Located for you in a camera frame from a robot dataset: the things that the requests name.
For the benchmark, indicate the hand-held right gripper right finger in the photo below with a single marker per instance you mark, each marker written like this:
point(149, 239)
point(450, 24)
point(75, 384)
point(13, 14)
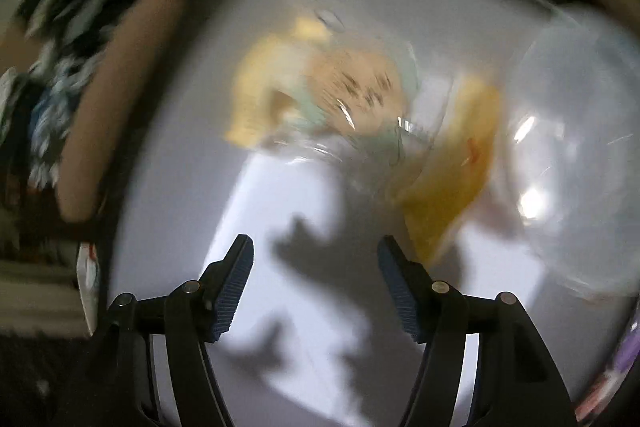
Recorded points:
point(400, 294)

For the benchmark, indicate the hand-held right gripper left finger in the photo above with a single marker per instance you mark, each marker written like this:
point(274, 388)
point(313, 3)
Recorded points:
point(231, 292)

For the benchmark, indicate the clear packet with yellow header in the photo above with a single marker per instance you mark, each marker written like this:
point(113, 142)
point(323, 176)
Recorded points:
point(350, 92)

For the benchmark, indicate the clear plastic container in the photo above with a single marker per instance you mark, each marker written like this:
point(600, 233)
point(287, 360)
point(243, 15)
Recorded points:
point(575, 147)

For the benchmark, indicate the purple flower dish packet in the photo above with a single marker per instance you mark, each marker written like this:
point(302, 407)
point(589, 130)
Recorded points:
point(620, 367)

